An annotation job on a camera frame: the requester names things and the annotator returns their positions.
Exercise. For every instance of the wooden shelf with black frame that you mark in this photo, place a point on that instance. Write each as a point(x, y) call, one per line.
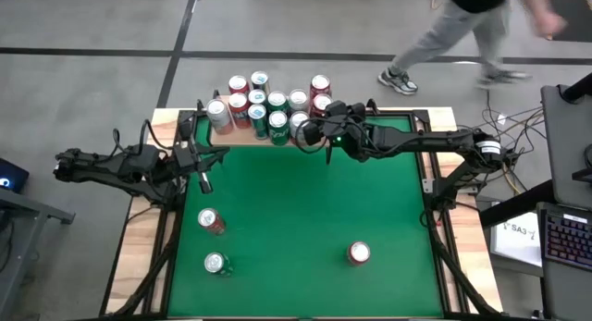
point(240, 138)

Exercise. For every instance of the slim blue beverage can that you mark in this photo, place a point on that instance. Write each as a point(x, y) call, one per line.
point(259, 78)
point(257, 97)

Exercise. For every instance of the orange Fanta can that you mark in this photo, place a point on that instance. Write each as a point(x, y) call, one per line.
point(238, 83)
point(238, 101)
point(359, 251)

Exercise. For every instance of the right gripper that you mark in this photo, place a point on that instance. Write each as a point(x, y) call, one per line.
point(347, 129)

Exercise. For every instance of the silver mounting bracket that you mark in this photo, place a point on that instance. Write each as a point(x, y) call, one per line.
point(427, 186)

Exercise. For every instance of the grey desk panel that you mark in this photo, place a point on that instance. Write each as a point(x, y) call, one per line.
point(564, 140)

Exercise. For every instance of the black aluminium table frame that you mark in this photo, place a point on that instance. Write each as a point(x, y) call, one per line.
point(168, 288)

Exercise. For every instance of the white and red can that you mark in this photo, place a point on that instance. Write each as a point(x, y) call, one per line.
point(298, 98)
point(297, 119)

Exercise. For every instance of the blue silver Red Bull can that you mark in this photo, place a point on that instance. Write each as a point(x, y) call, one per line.
point(257, 113)

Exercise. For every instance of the white SA3 sign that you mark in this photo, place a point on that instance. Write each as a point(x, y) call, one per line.
point(513, 238)

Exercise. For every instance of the green table mat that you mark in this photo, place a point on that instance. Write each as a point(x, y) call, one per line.
point(300, 288)

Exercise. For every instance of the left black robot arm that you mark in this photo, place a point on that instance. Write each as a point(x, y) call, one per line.
point(92, 166)

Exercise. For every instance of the black desk beam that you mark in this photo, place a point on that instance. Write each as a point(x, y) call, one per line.
point(513, 204)

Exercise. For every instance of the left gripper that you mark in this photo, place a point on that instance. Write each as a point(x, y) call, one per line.
point(187, 156)

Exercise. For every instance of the black mat with orange stripes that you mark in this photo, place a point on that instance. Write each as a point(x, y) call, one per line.
point(578, 20)

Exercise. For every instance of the red Star Wars Coca-Cola can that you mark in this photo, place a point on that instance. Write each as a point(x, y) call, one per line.
point(322, 102)
point(208, 217)

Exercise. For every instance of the silver beverage can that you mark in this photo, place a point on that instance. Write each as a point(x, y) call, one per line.
point(216, 109)

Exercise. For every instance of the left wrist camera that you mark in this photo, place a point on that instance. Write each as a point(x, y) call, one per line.
point(185, 128)

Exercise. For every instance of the black computer with blue light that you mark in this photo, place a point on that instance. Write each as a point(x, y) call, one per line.
point(11, 173)

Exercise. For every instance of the grey side table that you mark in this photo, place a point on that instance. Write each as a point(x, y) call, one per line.
point(28, 210)

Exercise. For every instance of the green Sprite can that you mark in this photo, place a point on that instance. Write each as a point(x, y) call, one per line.
point(214, 262)
point(278, 119)
point(277, 100)

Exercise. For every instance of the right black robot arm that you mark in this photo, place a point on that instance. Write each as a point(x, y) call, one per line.
point(416, 138)

